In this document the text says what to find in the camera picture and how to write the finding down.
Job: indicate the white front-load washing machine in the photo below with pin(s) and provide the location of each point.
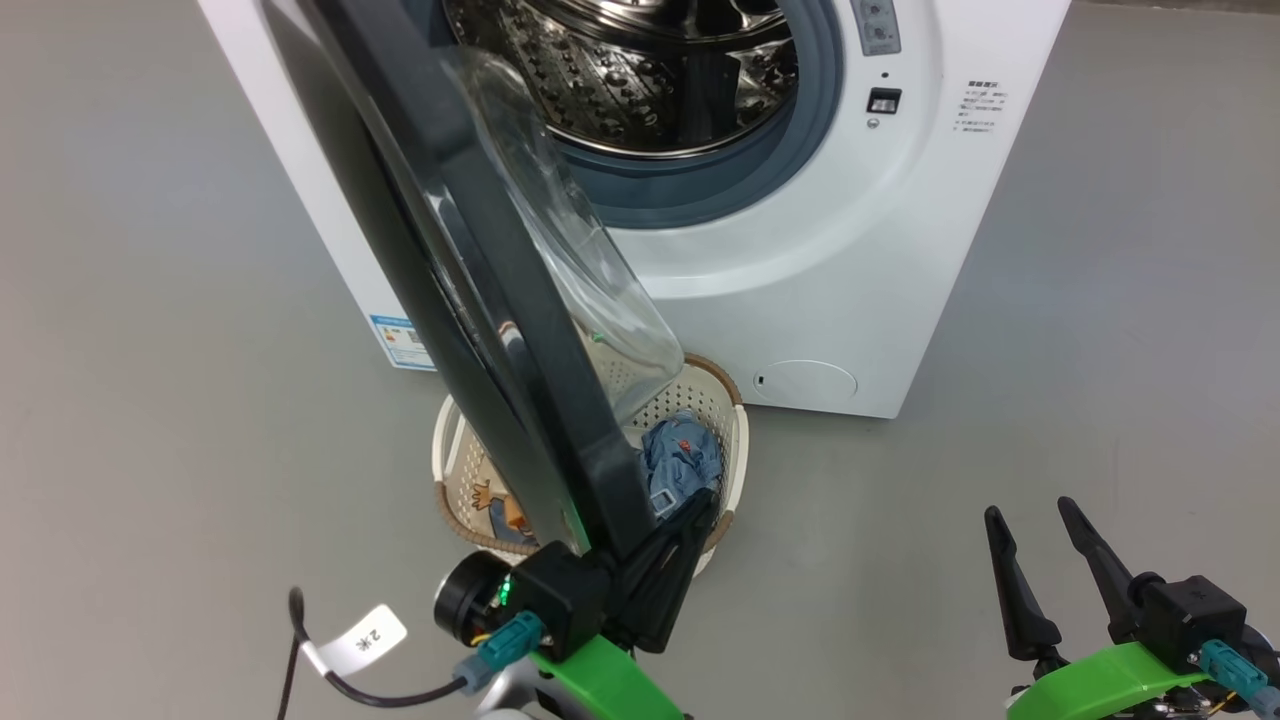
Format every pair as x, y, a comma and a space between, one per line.
850, 270

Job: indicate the cream perforated laundry basket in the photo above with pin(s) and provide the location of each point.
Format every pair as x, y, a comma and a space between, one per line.
735, 450

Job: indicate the blue patterned garment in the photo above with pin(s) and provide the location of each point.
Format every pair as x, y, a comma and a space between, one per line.
680, 460

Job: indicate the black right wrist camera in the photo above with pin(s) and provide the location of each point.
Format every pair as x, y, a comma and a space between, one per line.
1195, 615

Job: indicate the cream orange blue garment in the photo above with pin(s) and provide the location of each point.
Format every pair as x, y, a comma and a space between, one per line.
495, 505

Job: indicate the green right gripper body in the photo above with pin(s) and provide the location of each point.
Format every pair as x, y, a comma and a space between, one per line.
1100, 685

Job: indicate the black washing machine door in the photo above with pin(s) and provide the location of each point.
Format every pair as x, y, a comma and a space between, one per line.
500, 260

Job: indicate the blue energy label sticker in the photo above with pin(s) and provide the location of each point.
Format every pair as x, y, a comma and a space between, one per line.
400, 343

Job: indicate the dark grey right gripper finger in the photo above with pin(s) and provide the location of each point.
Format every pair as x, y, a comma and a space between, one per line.
1020, 600
1110, 580

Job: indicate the round white filter cover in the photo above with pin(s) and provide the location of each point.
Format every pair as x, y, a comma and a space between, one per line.
805, 383

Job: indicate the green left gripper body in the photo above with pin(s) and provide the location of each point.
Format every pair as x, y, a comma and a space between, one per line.
610, 685

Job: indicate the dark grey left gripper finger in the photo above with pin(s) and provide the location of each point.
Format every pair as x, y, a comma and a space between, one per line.
660, 550
665, 610

